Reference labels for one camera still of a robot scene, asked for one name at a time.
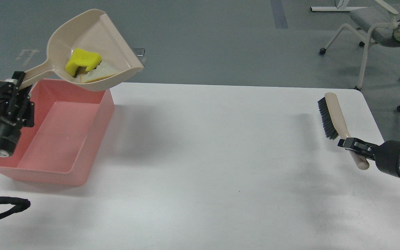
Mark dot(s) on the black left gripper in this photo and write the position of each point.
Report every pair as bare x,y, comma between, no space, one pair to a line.
16,112

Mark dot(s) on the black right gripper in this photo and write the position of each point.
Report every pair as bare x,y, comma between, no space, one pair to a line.
386,155

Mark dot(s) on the beige hand brush black bristles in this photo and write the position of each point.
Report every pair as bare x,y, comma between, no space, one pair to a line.
332,118

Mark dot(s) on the yellow green sponge piece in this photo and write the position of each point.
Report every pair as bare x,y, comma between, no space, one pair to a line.
82,58

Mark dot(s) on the toast bread slice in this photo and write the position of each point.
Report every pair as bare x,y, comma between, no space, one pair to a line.
102,71

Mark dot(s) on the beige plastic dustpan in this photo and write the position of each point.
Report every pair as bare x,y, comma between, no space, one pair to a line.
92,31

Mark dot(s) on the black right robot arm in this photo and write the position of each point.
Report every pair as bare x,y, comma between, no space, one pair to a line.
360,161

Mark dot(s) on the pink plastic bin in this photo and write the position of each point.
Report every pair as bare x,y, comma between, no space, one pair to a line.
70,123

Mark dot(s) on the white grey office chair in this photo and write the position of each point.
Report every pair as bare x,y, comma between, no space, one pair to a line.
379,24

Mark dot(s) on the metal floor outlet plate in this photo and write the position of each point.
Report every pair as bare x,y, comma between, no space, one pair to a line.
139,52

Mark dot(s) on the white desk base bar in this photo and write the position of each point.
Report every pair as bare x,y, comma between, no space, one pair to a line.
333,9

